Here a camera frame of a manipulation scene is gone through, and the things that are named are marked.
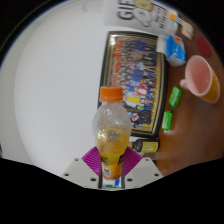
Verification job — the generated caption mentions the orange juice bottle orange cap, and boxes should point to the orange juice bottle orange cap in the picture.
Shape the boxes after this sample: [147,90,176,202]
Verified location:
[92,85,133,181]

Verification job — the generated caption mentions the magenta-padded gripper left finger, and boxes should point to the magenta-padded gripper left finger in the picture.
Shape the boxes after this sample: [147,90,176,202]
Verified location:
[61,146,103,190]

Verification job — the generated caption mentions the small white snack packet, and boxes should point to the small white snack packet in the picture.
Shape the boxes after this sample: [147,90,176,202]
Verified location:
[179,21,195,40]

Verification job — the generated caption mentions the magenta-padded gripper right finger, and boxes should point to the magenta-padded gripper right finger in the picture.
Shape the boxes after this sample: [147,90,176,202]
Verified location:
[121,146,164,190]

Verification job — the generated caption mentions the framed group photo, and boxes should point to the framed group photo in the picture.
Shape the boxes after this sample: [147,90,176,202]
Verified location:
[98,30,169,139]

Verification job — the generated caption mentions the pink and yellow mug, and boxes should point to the pink and yellow mug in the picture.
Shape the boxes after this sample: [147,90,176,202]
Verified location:
[179,54,222,105]

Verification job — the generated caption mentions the white printed gift bag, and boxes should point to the white printed gift bag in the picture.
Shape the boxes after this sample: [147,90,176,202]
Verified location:
[103,0,179,36]

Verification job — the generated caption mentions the blue tissue pack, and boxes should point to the blue tissue pack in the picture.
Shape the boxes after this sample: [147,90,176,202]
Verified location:
[156,33,188,68]

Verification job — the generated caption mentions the flat round red coaster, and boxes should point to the flat round red coaster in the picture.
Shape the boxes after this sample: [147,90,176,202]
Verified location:
[194,34,213,58]

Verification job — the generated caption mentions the dark amber yellow-label bottle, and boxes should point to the dark amber yellow-label bottle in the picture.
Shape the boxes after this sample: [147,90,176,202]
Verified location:
[128,138,160,154]

